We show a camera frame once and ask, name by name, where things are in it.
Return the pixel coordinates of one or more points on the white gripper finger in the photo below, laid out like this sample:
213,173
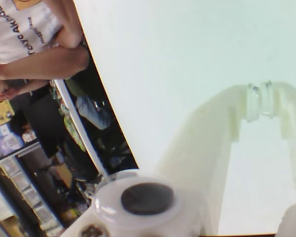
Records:
293,118
199,148

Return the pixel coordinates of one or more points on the white pole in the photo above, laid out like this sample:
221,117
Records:
96,160

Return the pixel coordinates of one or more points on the pale blue fabric item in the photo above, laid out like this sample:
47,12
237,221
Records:
93,113

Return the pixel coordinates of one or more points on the green patterned merchandise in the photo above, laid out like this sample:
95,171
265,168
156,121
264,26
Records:
68,123

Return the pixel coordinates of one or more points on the tan cardboard box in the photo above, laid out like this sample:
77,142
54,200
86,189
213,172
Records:
64,175

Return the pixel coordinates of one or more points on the person in black shirt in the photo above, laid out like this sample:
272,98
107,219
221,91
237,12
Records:
47,123

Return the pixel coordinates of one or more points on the shelf with colourful merchandise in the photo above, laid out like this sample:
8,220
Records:
10,143

